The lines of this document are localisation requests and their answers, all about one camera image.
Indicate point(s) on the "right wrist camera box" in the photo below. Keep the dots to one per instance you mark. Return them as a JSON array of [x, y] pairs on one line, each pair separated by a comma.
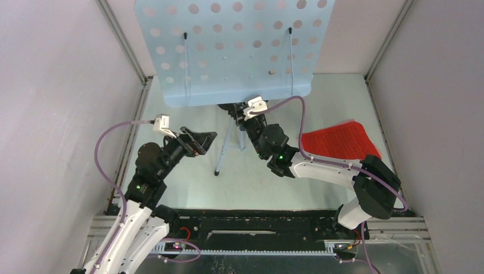
[[253, 107]]

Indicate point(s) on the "red sheet music page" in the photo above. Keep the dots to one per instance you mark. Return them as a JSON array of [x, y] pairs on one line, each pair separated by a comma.
[[347, 140]]

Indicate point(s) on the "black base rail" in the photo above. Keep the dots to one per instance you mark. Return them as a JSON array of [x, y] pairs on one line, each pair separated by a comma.
[[214, 230]]

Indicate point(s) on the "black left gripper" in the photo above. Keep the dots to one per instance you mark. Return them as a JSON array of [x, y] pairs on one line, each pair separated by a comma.
[[194, 142]]

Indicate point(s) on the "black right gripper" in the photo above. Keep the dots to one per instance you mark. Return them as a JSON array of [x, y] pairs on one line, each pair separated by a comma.
[[245, 123]]

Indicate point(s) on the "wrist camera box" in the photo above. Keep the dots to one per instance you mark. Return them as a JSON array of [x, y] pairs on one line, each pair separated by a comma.
[[253, 107], [161, 125]]

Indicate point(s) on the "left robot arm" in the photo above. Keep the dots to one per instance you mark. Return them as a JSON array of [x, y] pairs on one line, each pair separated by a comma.
[[142, 222]]

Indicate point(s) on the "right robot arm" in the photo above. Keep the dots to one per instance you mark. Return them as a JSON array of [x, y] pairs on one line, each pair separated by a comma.
[[375, 185]]

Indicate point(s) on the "light blue music stand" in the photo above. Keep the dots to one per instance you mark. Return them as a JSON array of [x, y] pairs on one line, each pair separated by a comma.
[[219, 52]]

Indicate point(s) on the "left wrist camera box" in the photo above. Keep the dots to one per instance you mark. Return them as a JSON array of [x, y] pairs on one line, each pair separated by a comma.
[[161, 125]]

